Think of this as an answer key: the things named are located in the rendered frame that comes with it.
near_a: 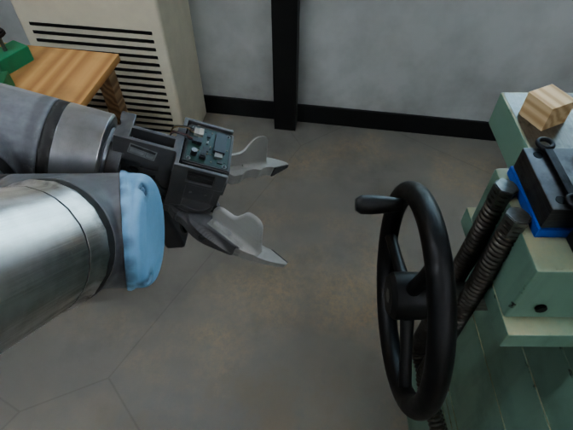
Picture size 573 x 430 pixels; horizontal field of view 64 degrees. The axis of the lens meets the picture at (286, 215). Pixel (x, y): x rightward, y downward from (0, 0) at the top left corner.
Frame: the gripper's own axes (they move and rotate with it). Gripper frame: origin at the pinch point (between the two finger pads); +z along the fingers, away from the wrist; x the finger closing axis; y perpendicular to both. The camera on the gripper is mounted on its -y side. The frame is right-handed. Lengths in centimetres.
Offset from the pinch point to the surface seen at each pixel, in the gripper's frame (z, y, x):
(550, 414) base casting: 37.2, -5.8, -16.6
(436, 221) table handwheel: 13.0, 9.7, -4.6
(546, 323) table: 27.5, 6.0, -11.7
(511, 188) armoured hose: 19.9, 14.0, -1.5
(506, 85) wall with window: 102, -31, 121
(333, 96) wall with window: 44, -66, 131
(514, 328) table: 24.1, 4.8, -12.4
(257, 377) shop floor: 23, -88, 15
